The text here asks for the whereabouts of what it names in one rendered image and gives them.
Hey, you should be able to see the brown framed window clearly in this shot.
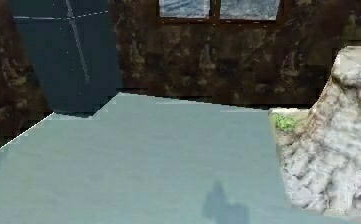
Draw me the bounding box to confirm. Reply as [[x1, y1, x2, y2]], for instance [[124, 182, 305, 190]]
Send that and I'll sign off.
[[154, 0, 289, 26]]

